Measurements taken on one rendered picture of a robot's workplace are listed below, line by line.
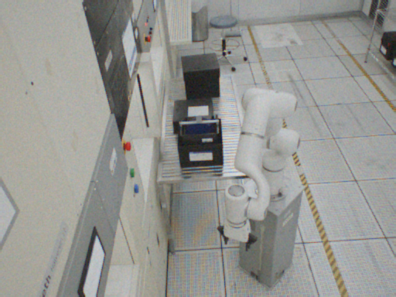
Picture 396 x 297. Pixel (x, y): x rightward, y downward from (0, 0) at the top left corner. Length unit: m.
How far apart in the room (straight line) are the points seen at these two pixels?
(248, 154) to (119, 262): 0.81
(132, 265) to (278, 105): 0.96
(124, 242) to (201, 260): 1.19
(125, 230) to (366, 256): 1.86
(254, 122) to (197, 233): 1.69
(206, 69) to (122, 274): 1.68
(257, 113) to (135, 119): 1.14
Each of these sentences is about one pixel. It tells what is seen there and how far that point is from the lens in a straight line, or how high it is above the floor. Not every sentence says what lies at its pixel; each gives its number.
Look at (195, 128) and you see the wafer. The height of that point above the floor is 0.95.
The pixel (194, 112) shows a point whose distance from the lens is 2.18.
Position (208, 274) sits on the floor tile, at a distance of 2.68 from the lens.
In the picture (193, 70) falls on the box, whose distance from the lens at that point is 2.81.
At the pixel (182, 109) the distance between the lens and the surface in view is 2.64.
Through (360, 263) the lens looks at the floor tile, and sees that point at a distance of 2.87.
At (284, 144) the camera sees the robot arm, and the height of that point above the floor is 1.14.
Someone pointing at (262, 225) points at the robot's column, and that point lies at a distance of 2.17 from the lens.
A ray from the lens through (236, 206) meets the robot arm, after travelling 1.33.
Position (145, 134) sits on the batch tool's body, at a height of 0.89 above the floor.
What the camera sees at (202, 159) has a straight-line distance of 2.24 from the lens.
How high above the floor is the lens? 2.28
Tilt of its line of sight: 39 degrees down
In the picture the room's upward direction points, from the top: 6 degrees counter-clockwise
